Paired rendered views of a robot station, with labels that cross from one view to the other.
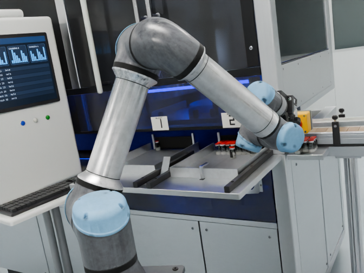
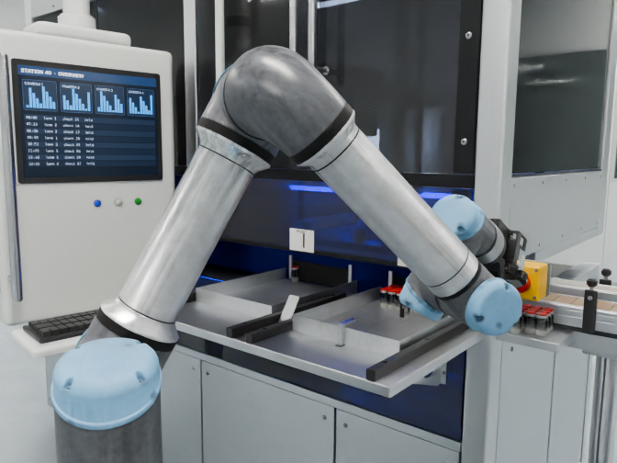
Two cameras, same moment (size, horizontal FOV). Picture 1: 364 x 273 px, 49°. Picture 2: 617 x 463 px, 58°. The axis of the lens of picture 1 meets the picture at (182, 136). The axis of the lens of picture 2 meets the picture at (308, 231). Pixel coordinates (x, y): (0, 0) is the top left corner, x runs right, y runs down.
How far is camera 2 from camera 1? 26 cm
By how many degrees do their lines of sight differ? 7
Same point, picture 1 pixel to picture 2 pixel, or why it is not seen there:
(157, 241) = (269, 424)
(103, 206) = (106, 370)
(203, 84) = (340, 180)
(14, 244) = not seen: hidden behind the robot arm
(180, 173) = (308, 327)
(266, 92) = (467, 217)
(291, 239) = not seen: outside the picture
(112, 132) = (171, 239)
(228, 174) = (384, 346)
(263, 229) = (436, 447)
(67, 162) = not seen: hidden behind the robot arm
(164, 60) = (272, 124)
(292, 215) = (488, 436)
